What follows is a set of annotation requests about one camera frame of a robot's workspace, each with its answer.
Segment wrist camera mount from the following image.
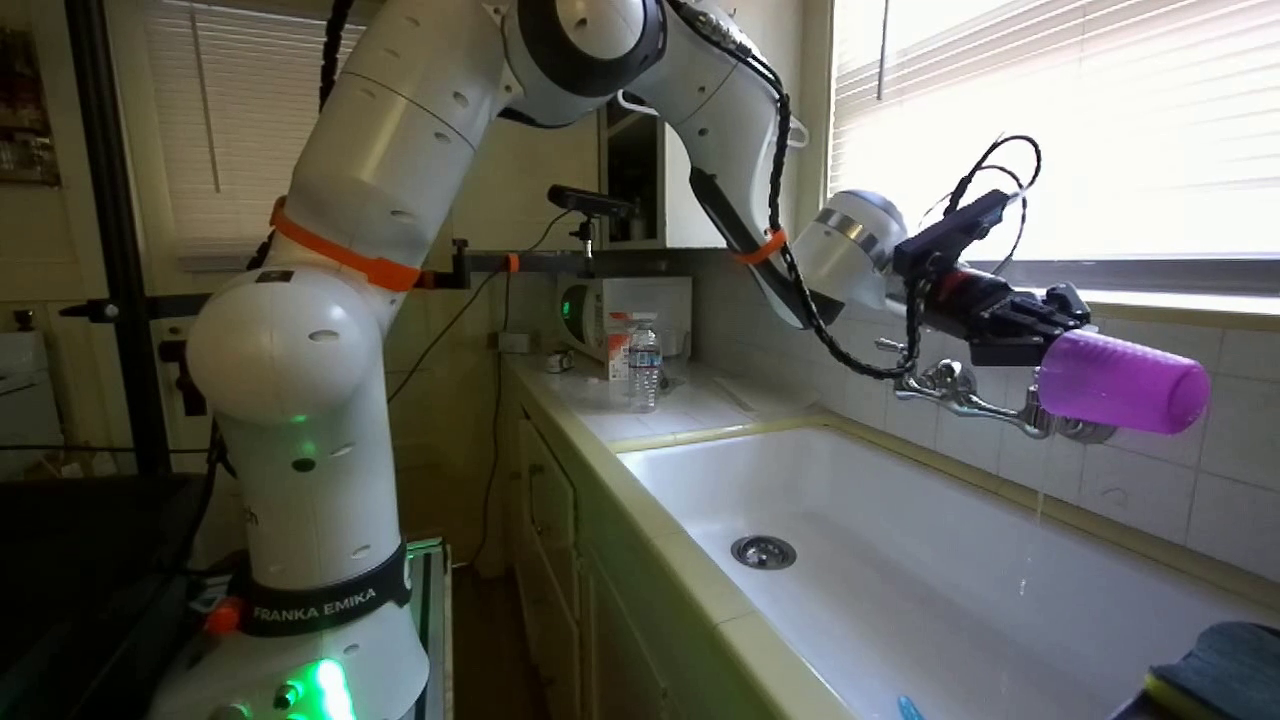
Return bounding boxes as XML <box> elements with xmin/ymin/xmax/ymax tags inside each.
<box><xmin>891</xmin><ymin>191</ymin><xmax>1014</xmax><ymax>279</ymax></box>

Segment white sink basin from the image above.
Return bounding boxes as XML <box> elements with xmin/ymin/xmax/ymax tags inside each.
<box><xmin>624</xmin><ymin>426</ymin><xmax>1257</xmax><ymax>720</ymax></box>

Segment clear water bottle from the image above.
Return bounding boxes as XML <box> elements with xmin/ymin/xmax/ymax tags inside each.
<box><xmin>624</xmin><ymin>310</ymin><xmax>666</xmax><ymax>411</ymax></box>

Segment white wall cabinet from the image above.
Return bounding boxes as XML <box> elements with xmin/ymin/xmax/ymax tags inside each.
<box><xmin>598</xmin><ymin>103</ymin><xmax>721</xmax><ymax>250</ymax></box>

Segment purple plastic cup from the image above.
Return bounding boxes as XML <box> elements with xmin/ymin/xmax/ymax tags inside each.
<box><xmin>1038</xmin><ymin>330</ymin><xmax>1211</xmax><ymax>435</ymax></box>

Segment black camera on stand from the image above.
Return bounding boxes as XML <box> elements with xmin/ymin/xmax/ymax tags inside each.
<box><xmin>548</xmin><ymin>185</ymin><xmax>641</xmax><ymax>239</ymax></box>

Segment white window blinds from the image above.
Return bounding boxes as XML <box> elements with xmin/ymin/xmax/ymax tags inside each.
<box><xmin>830</xmin><ymin>0</ymin><xmax>1280</xmax><ymax>261</ymax></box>

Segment white appliance green light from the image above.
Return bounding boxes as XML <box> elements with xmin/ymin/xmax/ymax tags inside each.
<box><xmin>557</xmin><ymin>275</ymin><xmax>691</xmax><ymax>359</ymax></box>

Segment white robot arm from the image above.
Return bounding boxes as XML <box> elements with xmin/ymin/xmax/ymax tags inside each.
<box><xmin>189</xmin><ymin>0</ymin><xmax>847</xmax><ymax>636</ymax></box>

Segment sink drain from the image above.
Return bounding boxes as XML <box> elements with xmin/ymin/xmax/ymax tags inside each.
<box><xmin>734</xmin><ymin>537</ymin><xmax>796</xmax><ymax>570</ymax></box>

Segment clear bottle orange label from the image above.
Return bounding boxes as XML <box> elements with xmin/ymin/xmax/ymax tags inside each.
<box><xmin>603</xmin><ymin>310</ymin><xmax>634</xmax><ymax>386</ymax></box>

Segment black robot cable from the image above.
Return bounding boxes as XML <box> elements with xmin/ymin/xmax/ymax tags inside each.
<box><xmin>666</xmin><ymin>0</ymin><xmax>1048</xmax><ymax>384</ymax></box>

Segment grey cloth sponge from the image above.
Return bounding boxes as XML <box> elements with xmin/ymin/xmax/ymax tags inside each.
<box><xmin>1111</xmin><ymin>619</ymin><xmax>1280</xmax><ymax>720</ymax></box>

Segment robot base with led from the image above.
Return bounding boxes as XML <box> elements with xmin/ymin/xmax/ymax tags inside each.
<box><xmin>147</xmin><ymin>540</ymin><xmax>452</xmax><ymax>720</ymax></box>

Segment chrome wall faucet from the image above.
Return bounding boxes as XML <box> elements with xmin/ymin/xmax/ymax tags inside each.
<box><xmin>881</xmin><ymin>335</ymin><xmax>1117</xmax><ymax>443</ymax></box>

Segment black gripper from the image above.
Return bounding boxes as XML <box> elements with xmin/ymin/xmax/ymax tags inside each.
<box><xmin>923</xmin><ymin>267</ymin><xmax>1091</xmax><ymax>365</ymax></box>

